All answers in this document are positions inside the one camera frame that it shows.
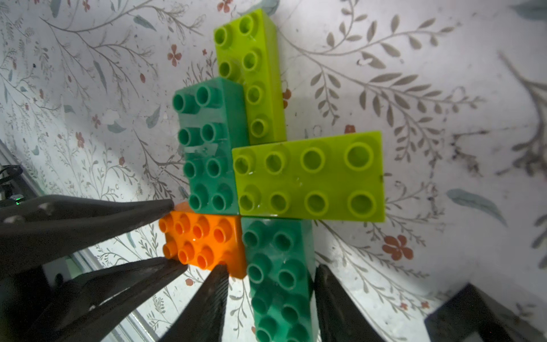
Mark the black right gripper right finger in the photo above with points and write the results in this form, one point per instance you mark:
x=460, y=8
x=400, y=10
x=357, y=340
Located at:
x=339, y=318

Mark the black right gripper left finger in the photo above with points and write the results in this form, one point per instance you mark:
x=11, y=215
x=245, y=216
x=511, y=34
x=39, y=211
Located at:
x=203, y=317

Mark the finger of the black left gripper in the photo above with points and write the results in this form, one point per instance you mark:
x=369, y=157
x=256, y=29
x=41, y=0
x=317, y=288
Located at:
x=90, y=306
x=41, y=230

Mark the orange lego brick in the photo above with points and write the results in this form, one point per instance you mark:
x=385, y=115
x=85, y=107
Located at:
x=204, y=240

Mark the dark green lego brick back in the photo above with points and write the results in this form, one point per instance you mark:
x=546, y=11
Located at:
x=281, y=269

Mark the lime lego brick back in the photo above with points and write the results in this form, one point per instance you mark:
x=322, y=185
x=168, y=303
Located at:
x=331, y=178

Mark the extra dark green lego brick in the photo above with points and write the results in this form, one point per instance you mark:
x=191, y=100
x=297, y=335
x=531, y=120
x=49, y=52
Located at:
x=212, y=122

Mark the lime green lego brick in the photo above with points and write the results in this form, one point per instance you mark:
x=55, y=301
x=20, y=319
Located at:
x=247, y=53

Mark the metal base rail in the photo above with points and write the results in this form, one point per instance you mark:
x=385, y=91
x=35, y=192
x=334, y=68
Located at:
x=129, y=329

